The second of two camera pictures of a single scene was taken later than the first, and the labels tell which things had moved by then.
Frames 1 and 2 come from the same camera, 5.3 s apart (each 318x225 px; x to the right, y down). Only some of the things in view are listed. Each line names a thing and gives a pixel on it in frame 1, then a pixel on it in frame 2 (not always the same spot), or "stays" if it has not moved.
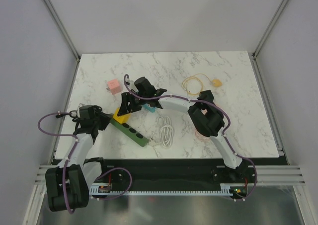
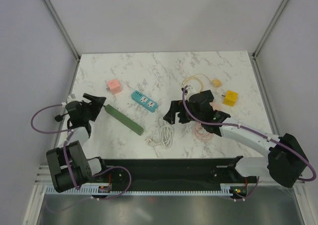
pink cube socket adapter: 114,86 stays
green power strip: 130,132 -> 124,119
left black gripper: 105,117 -> 96,106
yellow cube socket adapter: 122,119 -> 230,98
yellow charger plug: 217,82 stays
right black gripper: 127,97 -> 176,106
